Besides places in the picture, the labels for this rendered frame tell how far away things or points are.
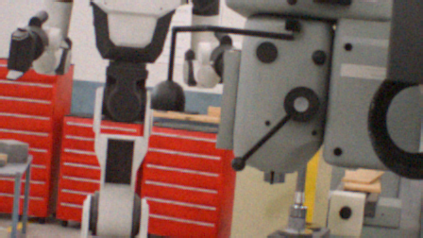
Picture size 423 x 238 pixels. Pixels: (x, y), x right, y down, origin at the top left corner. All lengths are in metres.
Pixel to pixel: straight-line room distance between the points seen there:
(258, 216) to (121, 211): 1.20
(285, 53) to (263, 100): 0.10
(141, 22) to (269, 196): 1.38
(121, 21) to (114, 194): 0.52
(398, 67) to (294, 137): 0.36
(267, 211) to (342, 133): 1.93
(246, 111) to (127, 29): 0.79
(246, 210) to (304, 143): 1.91
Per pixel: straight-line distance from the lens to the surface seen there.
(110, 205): 2.29
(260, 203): 3.37
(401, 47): 1.22
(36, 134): 6.75
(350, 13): 1.47
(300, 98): 1.46
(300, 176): 1.91
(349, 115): 1.47
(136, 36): 2.22
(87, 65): 11.28
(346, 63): 1.46
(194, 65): 2.34
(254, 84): 1.50
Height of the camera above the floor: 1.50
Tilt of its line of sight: 3 degrees down
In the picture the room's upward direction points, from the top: 6 degrees clockwise
